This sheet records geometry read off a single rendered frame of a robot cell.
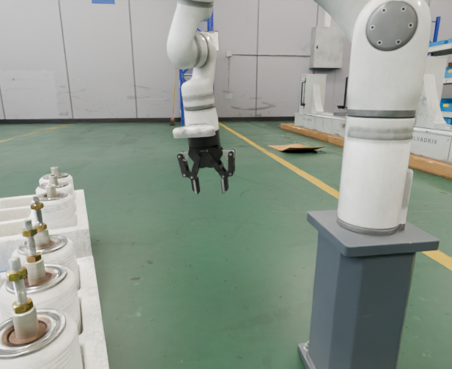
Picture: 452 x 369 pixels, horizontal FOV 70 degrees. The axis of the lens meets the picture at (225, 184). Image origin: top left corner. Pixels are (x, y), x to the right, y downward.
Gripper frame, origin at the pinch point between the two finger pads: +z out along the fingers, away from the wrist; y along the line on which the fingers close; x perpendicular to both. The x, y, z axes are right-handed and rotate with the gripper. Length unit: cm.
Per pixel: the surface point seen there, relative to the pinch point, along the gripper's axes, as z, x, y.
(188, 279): 28.0, -0.2, 10.1
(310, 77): 8, -419, -30
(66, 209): 2.2, 7.4, 36.3
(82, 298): 5.2, 34.5, 13.2
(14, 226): 6, 9, 53
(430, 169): 54, -160, -103
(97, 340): 4.9, 42.4, 5.0
